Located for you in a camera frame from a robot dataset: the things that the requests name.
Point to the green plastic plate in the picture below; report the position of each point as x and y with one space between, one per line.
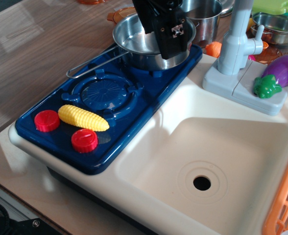
274 7

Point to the cream toy sink unit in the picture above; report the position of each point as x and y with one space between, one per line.
201 165

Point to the orange toy vegetable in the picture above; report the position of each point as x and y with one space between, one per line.
213 49

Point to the blue toy stove top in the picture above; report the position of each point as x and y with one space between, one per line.
124 96

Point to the steel pan with wire handle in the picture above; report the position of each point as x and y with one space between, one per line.
137 49

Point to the purple toy eggplant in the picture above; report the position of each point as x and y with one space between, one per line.
273 79

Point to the steel pot with handles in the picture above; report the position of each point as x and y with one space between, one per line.
275 28

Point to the amber transparent lid right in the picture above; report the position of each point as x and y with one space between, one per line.
268 54

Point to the red stove knob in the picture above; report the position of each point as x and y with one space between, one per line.
84 140
47 121

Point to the grey toy faucet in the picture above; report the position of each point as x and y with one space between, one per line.
232 75

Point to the orange transparent lid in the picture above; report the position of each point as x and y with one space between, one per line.
120 14

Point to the black bracket with screw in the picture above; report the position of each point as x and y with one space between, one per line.
36 226

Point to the red stove knob right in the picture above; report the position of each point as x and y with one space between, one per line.
84 140

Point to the red stove knob left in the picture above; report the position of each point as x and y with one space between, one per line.
47 121

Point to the yellow toy corn cob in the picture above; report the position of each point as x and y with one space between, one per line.
79 117

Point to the tall steel pot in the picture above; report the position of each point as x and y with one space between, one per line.
205 14

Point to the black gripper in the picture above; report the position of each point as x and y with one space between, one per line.
167 21

